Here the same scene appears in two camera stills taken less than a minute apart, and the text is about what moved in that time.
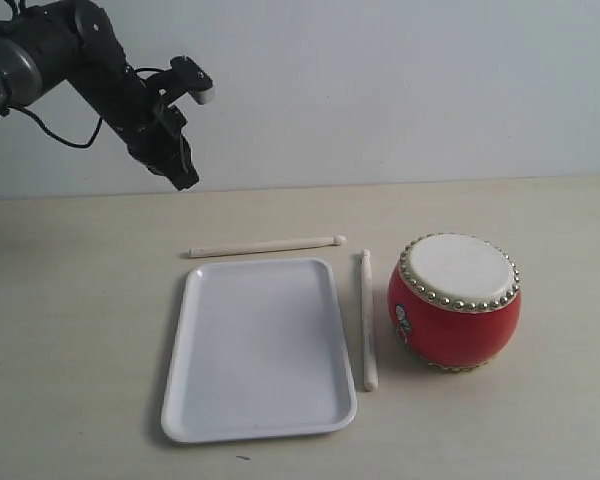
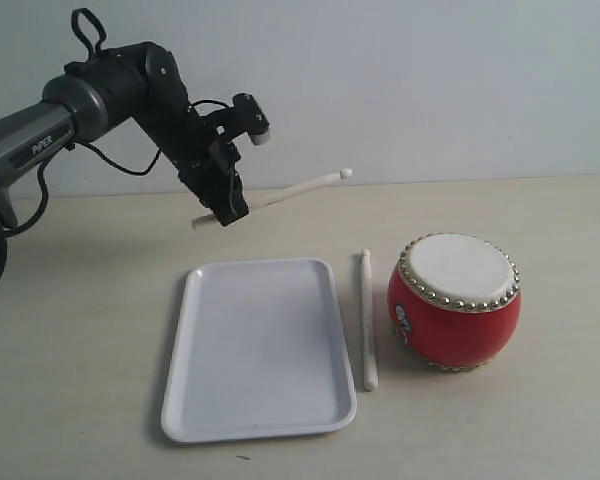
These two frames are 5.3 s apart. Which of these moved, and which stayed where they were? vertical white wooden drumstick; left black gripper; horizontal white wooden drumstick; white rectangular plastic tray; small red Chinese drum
Moved: horizontal white wooden drumstick; left black gripper
Stayed: vertical white wooden drumstick; small red Chinese drum; white rectangular plastic tray
